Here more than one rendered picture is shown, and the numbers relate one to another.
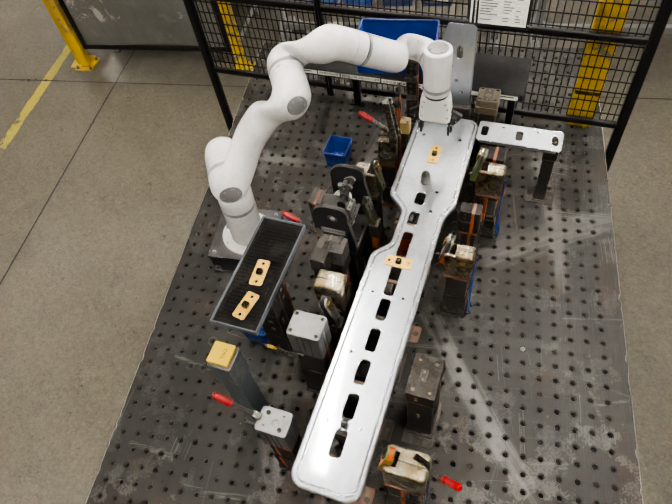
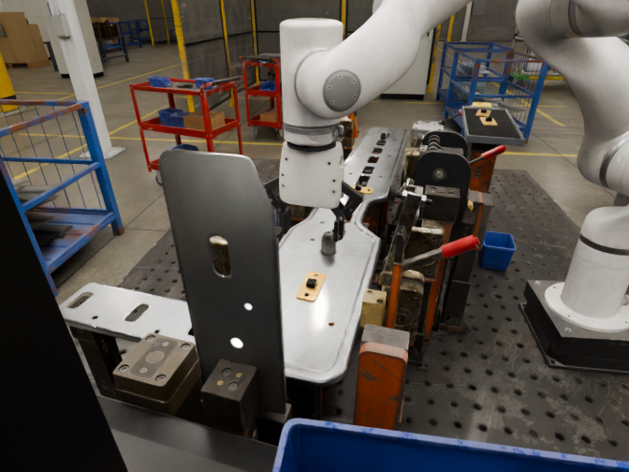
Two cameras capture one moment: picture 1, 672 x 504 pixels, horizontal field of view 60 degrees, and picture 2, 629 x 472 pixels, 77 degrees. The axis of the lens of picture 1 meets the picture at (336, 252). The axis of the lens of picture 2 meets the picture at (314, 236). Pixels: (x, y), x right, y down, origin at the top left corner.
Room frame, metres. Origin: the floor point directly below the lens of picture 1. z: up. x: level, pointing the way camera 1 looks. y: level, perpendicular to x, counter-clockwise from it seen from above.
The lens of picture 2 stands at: (1.98, -0.51, 1.45)
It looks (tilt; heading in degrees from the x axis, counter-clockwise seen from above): 30 degrees down; 168
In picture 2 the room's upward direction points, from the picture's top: straight up
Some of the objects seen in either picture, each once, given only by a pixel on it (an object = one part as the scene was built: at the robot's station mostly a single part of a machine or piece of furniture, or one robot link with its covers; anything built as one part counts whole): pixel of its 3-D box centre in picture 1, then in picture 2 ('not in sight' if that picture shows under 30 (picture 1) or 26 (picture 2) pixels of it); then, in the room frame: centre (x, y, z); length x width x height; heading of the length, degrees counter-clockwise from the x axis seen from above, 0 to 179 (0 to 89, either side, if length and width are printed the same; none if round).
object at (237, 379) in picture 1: (243, 388); not in sight; (0.71, 0.34, 0.92); 0.08 x 0.08 x 0.44; 62
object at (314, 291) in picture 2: (434, 153); (311, 283); (1.40, -0.40, 1.01); 0.08 x 0.04 x 0.01; 152
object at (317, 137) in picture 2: (436, 88); (313, 130); (1.40, -0.40, 1.29); 0.09 x 0.08 x 0.03; 62
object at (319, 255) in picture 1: (327, 288); not in sight; (1.01, 0.05, 0.90); 0.05 x 0.05 x 0.40; 62
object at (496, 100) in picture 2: not in sight; (489, 94); (-2.85, 2.81, 0.47); 1.20 x 0.80 x 0.95; 163
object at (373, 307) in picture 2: (405, 156); (366, 376); (1.53, -0.33, 0.88); 0.04 x 0.04 x 0.36; 62
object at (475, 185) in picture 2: (276, 311); (472, 196); (0.94, 0.22, 0.92); 0.10 x 0.08 x 0.45; 152
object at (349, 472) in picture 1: (399, 268); (357, 188); (0.97, -0.18, 1.00); 1.38 x 0.22 x 0.02; 152
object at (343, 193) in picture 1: (347, 234); (428, 233); (1.17, -0.05, 0.94); 0.18 x 0.13 x 0.49; 152
